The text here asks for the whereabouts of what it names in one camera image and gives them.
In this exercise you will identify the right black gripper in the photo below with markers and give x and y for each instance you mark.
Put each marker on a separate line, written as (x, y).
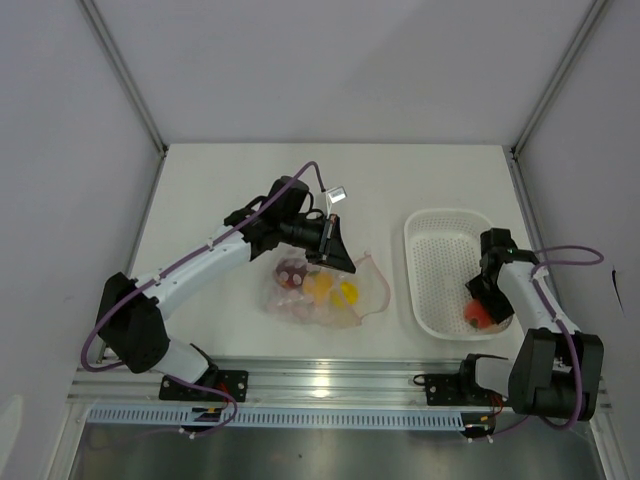
(499, 309)

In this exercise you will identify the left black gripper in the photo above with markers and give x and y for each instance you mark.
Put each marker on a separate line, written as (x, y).
(337, 257)

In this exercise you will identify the orange toy fruit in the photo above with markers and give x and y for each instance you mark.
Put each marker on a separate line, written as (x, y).
(317, 286)

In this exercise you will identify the red orange toy peach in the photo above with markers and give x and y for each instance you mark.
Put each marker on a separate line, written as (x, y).
(476, 315)

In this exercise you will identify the dark red toy apple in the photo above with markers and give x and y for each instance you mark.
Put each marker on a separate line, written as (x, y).
(290, 273)

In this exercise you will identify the clear pink zip top bag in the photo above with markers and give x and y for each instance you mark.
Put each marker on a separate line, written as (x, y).
(302, 293)

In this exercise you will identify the yellow toy pear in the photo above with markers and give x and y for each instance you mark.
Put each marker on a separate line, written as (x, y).
(345, 294)

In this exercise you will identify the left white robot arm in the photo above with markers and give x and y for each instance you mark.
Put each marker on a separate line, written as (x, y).
(133, 311)

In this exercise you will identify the white perforated plastic basket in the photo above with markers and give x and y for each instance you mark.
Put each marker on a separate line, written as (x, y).
(442, 253)

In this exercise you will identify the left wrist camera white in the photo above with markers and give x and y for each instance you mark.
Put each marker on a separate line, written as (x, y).
(333, 196)

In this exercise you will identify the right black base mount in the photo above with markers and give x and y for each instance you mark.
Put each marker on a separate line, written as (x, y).
(451, 390)

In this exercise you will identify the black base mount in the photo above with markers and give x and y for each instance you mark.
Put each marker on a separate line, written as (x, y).
(232, 382)
(451, 390)

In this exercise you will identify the aluminium mounting rail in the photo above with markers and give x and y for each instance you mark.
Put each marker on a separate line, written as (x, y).
(284, 383)

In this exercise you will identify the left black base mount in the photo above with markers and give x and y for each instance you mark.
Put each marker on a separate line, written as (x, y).
(232, 382)

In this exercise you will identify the white slotted cable duct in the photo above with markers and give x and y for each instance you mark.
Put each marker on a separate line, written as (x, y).
(418, 420)

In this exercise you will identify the right aluminium frame post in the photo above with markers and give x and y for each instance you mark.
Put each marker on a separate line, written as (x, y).
(569, 58)

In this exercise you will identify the aluminium frame post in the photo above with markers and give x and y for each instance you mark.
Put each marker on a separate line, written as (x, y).
(569, 58)
(114, 57)

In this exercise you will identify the left aluminium frame post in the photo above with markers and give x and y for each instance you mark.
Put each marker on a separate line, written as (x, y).
(114, 57)

